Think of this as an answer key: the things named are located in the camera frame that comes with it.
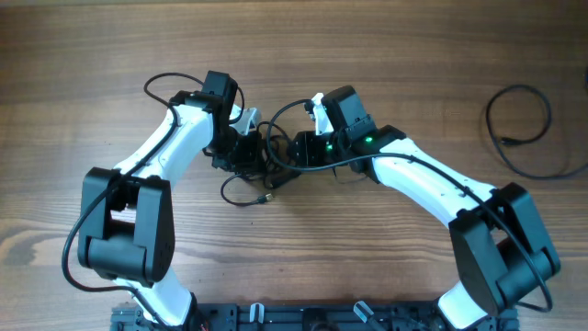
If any black usb cable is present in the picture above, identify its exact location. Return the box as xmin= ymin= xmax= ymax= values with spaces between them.
xmin=220 ymin=120 xmax=300 ymax=208

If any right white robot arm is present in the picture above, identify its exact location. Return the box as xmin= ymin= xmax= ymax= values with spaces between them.
xmin=294 ymin=86 xmax=561 ymax=330

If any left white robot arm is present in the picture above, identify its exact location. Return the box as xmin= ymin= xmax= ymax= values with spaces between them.
xmin=64 ymin=71 xmax=265 ymax=330

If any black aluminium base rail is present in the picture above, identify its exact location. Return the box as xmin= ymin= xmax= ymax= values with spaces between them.
xmin=109 ymin=302 xmax=520 ymax=331

